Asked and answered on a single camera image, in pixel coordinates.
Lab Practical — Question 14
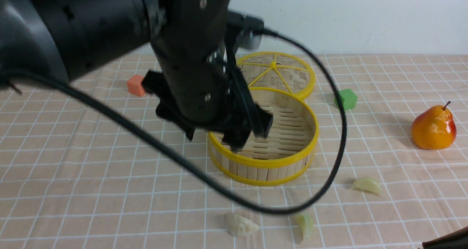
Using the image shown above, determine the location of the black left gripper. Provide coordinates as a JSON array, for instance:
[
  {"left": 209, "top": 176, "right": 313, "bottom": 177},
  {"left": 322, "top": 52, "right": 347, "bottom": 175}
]
[{"left": 144, "top": 0, "right": 273, "bottom": 153}]

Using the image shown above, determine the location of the white dumpling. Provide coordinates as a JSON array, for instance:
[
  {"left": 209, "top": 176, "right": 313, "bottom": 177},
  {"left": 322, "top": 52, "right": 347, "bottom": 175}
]
[{"left": 224, "top": 212, "right": 259, "bottom": 237}]

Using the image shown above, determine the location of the greenish dumpling front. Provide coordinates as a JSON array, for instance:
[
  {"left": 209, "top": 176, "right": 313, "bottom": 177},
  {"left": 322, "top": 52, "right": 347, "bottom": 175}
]
[{"left": 293, "top": 214, "right": 314, "bottom": 242}]

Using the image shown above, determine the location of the pale yellow dumpling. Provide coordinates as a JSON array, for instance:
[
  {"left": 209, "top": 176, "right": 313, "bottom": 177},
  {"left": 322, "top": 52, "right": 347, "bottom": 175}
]
[{"left": 350, "top": 176, "right": 382, "bottom": 197}]

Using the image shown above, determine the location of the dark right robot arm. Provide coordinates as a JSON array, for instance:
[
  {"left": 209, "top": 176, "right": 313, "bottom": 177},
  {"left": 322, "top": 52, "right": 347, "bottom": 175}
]
[{"left": 421, "top": 226, "right": 468, "bottom": 249}]

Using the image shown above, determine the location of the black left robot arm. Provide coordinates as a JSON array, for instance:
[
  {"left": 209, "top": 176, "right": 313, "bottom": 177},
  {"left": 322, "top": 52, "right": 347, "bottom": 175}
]
[{"left": 1, "top": 0, "right": 273, "bottom": 152}]

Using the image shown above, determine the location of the bamboo steamer tray yellow rim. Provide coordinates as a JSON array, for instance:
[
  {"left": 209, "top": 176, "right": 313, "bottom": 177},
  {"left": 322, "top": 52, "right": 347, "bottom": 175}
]
[{"left": 207, "top": 87, "right": 319, "bottom": 187}]

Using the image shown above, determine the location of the bamboo steamer lid yellow rim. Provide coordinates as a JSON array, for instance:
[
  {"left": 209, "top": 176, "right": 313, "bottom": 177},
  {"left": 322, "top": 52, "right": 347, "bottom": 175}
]
[{"left": 237, "top": 51, "right": 316, "bottom": 100}]

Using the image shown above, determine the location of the green foam cube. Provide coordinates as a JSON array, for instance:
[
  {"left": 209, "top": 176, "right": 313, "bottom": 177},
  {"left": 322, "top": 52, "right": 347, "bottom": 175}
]
[{"left": 338, "top": 88, "right": 358, "bottom": 110}]

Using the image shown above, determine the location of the orange foam cube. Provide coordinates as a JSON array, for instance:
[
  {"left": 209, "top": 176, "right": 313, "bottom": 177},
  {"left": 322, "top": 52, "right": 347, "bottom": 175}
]
[{"left": 127, "top": 75, "right": 146, "bottom": 97}]

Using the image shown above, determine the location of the orange yellow toy pear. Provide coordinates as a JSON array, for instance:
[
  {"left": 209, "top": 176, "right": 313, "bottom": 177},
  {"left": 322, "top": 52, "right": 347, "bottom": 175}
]
[{"left": 411, "top": 101, "right": 457, "bottom": 150}]

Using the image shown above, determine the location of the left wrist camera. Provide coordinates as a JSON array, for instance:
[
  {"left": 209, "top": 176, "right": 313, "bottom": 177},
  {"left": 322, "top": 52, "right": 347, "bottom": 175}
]
[{"left": 224, "top": 10, "right": 264, "bottom": 52}]

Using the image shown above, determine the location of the black camera cable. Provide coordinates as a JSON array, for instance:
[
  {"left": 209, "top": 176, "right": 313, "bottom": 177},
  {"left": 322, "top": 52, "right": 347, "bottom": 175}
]
[{"left": 0, "top": 29, "right": 347, "bottom": 216}]

